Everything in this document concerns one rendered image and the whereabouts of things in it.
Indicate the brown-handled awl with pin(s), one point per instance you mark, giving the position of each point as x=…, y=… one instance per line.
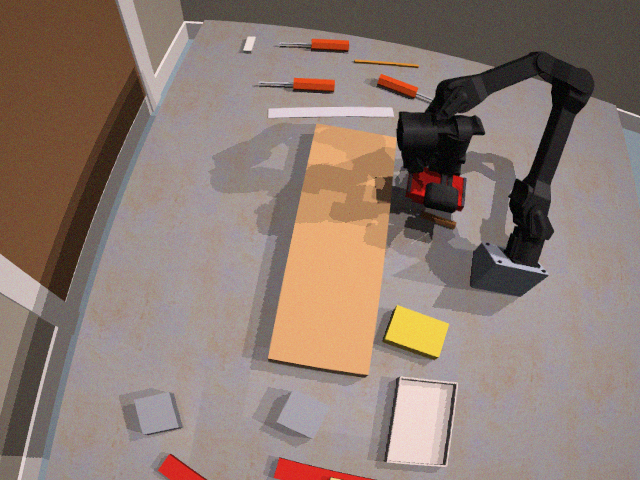
x=434, y=218

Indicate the white flat strip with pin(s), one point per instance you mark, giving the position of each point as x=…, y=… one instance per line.
x=310, y=112

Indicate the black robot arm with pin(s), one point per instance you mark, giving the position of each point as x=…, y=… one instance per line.
x=419, y=133

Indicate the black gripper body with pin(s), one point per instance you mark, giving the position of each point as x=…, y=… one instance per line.
x=439, y=196

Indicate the orange-handled awl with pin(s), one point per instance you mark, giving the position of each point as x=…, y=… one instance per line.
x=325, y=44
x=308, y=84
x=401, y=87

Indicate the orange rectangular floor panel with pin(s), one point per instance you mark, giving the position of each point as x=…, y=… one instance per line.
x=330, y=293

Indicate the yellow rectangular block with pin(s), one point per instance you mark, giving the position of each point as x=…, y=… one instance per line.
x=415, y=332

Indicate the orange long thin bar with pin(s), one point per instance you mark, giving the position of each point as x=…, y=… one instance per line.
x=385, y=63

